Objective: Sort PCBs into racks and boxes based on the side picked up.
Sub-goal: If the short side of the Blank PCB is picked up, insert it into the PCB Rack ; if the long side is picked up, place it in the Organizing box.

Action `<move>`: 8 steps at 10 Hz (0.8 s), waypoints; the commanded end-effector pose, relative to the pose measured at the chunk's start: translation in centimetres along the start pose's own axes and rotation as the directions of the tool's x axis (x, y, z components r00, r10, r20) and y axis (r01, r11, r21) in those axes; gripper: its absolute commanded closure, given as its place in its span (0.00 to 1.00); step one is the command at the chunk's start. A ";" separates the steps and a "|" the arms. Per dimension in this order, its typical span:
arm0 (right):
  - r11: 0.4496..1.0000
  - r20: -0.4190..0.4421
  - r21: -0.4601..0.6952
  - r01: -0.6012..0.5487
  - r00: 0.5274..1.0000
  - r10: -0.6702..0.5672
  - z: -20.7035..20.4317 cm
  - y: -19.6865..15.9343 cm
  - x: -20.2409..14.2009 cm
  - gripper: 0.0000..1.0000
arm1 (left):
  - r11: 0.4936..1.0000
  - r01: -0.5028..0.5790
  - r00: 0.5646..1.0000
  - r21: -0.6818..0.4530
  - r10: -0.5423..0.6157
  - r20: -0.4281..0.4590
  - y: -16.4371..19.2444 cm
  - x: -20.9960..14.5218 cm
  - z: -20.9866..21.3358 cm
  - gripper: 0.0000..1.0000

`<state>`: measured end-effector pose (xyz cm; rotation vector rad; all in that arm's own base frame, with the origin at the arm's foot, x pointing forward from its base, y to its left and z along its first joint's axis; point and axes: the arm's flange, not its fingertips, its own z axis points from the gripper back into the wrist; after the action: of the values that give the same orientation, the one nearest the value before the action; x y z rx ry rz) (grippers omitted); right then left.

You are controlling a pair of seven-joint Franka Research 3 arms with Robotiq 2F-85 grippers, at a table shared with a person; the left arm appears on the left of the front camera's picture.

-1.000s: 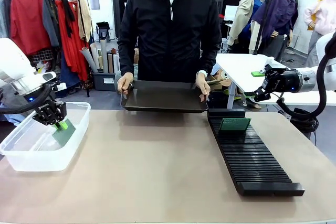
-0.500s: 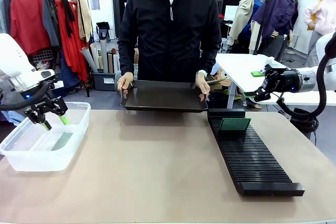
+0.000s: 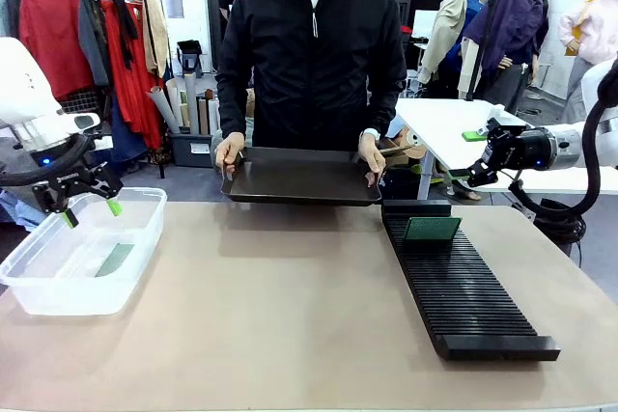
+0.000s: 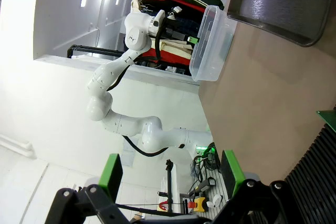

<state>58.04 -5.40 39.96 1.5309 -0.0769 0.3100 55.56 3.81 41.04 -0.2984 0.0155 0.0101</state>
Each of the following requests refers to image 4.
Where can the white plastic part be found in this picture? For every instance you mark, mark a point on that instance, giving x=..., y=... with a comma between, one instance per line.
x=214, y=200

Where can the black power adapter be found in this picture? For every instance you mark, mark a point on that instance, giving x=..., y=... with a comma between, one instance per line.
x=208, y=182

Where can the red cloth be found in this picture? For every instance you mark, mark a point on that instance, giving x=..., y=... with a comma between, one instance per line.
x=176, y=1
x=170, y=56

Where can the beige cloth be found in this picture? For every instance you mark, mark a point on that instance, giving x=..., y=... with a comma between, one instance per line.
x=176, y=45

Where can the red clamp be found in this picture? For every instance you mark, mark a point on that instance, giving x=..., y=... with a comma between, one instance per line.
x=164, y=206

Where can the yellow emergency stop button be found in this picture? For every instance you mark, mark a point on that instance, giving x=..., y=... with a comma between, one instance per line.
x=200, y=204

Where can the white wall pipe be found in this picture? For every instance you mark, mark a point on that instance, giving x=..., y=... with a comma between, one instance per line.
x=18, y=146

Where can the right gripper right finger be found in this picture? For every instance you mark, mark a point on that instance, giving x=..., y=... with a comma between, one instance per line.
x=233, y=176

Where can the dark rectangular serving tray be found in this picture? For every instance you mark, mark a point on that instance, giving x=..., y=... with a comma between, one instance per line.
x=283, y=6

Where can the black slotted PCB rack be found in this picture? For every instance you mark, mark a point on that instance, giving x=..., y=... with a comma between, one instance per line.
x=315, y=176

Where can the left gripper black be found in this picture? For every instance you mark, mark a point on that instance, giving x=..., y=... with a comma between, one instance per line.
x=176, y=34

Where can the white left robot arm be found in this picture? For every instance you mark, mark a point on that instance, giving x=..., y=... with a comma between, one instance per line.
x=147, y=129

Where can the green PCB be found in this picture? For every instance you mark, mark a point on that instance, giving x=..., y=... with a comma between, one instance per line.
x=328, y=120

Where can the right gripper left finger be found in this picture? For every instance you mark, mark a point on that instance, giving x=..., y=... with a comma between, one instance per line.
x=111, y=176

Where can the black metal frame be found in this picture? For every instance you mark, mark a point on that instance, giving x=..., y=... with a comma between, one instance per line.
x=89, y=48

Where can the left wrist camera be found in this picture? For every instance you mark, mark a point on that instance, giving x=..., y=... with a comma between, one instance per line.
x=177, y=10

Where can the clear plastic storage box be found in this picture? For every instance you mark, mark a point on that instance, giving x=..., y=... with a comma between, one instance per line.
x=207, y=51

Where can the black tripod stand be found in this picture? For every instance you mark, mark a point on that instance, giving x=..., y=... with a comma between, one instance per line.
x=170, y=182

